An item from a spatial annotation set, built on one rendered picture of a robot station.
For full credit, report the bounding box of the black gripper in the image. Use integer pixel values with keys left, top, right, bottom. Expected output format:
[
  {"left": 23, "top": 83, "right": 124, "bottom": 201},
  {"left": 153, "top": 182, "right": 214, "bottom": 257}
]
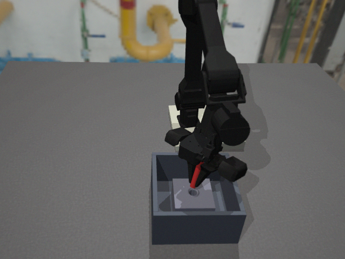
[{"left": 165, "top": 120, "right": 248, "bottom": 187}]

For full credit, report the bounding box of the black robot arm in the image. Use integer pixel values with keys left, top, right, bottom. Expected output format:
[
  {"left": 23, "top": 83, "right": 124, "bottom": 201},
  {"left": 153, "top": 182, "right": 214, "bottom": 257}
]
[{"left": 175, "top": 0, "right": 250, "bottom": 165}]

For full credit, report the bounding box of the red peg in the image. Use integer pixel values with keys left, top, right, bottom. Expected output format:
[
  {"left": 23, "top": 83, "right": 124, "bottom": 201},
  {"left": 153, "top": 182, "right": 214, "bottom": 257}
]
[{"left": 190, "top": 162, "right": 204, "bottom": 188}]

